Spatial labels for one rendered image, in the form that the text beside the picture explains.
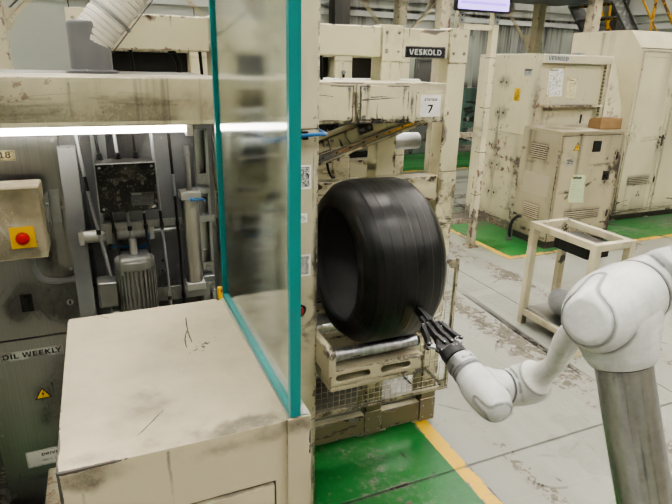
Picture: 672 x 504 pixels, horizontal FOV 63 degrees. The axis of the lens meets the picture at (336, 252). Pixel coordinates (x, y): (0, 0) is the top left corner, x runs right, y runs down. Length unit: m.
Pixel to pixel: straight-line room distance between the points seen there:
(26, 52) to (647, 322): 10.22
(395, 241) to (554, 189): 4.56
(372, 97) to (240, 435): 1.40
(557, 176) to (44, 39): 8.17
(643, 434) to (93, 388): 1.00
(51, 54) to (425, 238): 9.35
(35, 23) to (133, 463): 9.96
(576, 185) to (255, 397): 5.59
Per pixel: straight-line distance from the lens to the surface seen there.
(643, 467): 1.19
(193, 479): 1.00
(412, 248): 1.73
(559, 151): 6.11
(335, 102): 2.00
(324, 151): 2.15
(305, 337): 1.90
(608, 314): 1.03
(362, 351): 1.92
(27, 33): 10.67
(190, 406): 1.03
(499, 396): 1.54
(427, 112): 2.18
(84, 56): 1.85
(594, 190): 6.59
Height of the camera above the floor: 1.84
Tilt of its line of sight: 19 degrees down
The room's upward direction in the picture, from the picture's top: 1 degrees clockwise
